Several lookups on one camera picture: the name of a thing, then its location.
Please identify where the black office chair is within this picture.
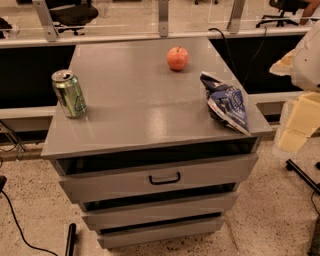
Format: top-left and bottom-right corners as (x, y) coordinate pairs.
(45, 0), (99, 35)
(256, 0), (308, 28)

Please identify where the red apple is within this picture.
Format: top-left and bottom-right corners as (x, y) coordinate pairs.
(166, 46), (189, 71)

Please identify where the black drawer handle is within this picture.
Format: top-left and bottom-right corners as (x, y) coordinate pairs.
(148, 172), (181, 186)

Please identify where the black stand leg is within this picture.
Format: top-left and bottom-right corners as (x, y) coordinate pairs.
(286, 159), (320, 195)
(65, 223), (76, 256)

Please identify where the black stand leg right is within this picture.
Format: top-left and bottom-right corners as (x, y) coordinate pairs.
(286, 159), (320, 195)

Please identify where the black cable behind cabinet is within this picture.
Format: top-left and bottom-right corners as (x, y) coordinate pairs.
(208, 26), (268, 87)

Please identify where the middle grey drawer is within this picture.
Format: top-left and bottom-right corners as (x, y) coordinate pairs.
(82, 192), (238, 232)

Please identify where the black cable on floor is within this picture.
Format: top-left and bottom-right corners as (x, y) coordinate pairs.
(0, 175), (60, 256)

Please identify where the grey drawer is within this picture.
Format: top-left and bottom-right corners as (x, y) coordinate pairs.
(59, 153), (258, 203)
(82, 192), (238, 232)
(98, 216), (223, 249)

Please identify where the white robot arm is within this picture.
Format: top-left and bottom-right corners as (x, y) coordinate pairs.
(270, 21), (320, 154)

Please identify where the black office chair right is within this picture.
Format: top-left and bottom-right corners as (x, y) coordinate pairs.
(256, 0), (308, 28)

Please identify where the black office chair left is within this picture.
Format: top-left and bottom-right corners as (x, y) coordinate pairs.
(45, 0), (99, 35)

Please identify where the grey drawer cabinet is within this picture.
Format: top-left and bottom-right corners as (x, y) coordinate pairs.
(42, 38), (270, 237)

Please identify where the blue chip bag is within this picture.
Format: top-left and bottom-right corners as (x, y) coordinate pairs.
(200, 72), (250, 136)

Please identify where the bottom grey drawer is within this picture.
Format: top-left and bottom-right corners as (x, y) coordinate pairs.
(98, 216), (223, 249)

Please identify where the top grey drawer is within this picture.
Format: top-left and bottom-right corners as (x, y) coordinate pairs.
(59, 153), (258, 203)

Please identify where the green soda can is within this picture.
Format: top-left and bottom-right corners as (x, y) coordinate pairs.
(51, 70), (86, 118)

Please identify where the black stand leg bottom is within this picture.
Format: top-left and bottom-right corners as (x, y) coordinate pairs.
(65, 223), (76, 256)

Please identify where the glass partition railing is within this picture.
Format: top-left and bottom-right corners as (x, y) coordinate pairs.
(0, 0), (320, 50)

